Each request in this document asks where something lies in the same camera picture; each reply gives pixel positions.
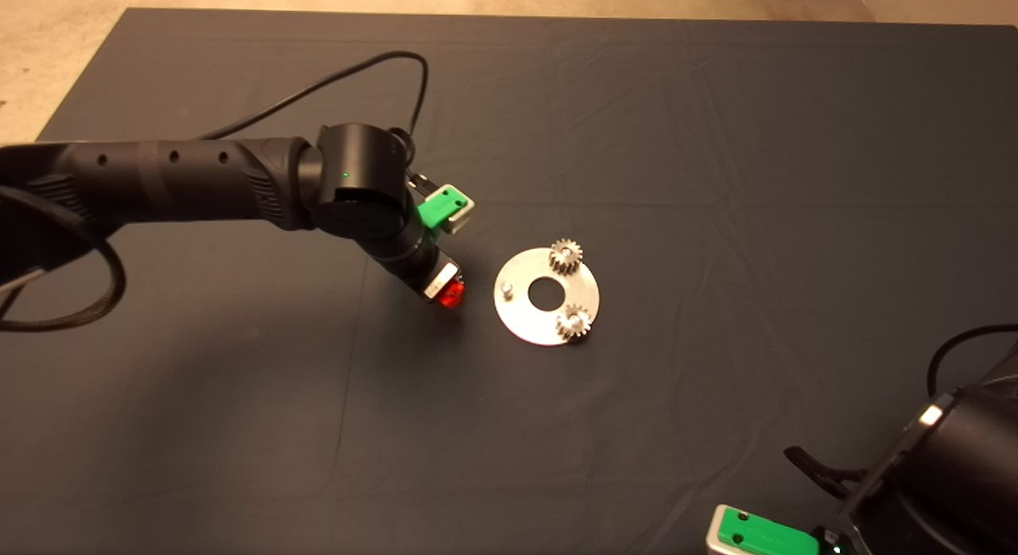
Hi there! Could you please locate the left wrist black camera cable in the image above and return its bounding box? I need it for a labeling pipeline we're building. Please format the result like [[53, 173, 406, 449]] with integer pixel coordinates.
[[199, 50, 430, 192]]

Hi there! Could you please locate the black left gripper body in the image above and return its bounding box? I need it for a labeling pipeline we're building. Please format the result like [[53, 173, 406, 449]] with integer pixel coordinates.
[[368, 219, 462, 303]]

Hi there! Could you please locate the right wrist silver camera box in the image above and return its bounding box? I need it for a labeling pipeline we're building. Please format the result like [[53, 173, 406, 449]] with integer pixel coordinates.
[[706, 503, 748, 555]]

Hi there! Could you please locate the small steel planetary gear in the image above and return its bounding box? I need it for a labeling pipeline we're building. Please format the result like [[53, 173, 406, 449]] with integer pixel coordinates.
[[549, 238, 585, 276], [555, 304, 593, 342]]

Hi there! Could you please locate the left wrist green camera mount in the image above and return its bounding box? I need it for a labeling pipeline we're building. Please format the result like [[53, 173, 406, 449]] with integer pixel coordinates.
[[417, 186, 468, 239]]

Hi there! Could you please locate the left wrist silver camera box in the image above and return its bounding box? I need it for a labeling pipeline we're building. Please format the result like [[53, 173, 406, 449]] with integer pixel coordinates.
[[429, 184, 476, 235]]

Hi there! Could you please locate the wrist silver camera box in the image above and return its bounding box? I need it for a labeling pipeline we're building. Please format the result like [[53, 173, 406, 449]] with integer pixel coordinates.
[[429, 184, 476, 235], [706, 503, 748, 555]]

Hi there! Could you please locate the round metal carrier plate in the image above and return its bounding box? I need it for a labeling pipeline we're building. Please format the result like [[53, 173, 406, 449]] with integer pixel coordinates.
[[493, 247, 600, 347]]

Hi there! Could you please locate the dark grey table cloth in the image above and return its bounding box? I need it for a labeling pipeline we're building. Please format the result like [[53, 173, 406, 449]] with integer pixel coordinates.
[[0, 9, 1018, 555]]

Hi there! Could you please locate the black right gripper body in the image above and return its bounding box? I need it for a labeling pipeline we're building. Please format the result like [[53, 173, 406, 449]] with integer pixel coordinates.
[[818, 526, 857, 555]]

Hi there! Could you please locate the right wrist green camera mount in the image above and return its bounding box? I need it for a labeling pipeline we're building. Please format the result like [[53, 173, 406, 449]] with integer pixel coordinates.
[[717, 511, 822, 555]]

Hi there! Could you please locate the black braided arm hose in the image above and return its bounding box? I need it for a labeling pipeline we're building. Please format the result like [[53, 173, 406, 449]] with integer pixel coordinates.
[[0, 185, 126, 332]]

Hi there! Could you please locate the wrist green camera mount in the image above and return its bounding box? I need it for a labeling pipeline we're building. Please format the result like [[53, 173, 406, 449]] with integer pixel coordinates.
[[417, 186, 468, 239], [717, 511, 822, 555]]

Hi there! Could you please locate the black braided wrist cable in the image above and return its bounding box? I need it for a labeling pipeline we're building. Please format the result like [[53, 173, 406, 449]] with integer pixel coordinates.
[[388, 127, 418, 171]]

